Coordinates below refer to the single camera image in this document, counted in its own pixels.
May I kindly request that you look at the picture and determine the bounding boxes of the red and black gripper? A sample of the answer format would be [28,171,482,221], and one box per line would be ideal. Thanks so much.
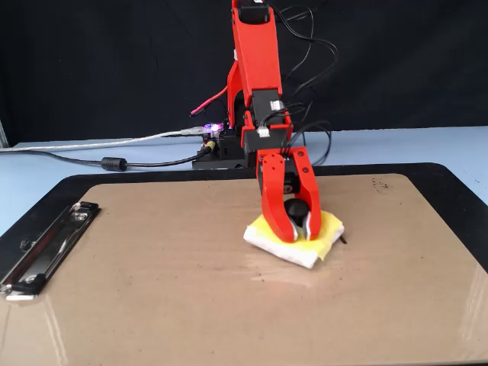
[255,146,321,243]

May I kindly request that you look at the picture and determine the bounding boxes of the yellow sponge with black knob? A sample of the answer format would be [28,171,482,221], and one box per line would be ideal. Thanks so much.
[242,197,346,270]

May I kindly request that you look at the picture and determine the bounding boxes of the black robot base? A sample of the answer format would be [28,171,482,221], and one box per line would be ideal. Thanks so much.
[191,127,264,171]

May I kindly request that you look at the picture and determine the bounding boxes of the controller board with purple LED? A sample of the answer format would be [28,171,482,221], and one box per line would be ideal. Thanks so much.
[201,121,230,140]

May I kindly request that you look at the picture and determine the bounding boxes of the black mat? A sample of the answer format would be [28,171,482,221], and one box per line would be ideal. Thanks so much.
[0,162,488,278]

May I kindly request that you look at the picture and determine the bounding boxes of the brown clipboard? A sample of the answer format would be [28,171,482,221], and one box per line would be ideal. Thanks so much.
[0,173,488,366]

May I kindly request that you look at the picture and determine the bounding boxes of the silver metal clipboard clip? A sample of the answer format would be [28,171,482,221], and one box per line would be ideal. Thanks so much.
[0,201,102,302]

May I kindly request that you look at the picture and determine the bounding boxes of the black cloth backdrop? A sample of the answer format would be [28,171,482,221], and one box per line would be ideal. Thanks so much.
[0,0,488,148]

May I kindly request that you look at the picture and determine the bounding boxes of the black servo cables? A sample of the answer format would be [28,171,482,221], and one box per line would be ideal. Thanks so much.
[266,0,339,167]

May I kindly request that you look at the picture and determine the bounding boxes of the red wire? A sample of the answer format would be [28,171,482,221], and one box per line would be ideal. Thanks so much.
[189,85,230,117]

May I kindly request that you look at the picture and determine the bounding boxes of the black power cable with ferrite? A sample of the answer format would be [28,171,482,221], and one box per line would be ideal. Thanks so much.
[0,140,218,172]

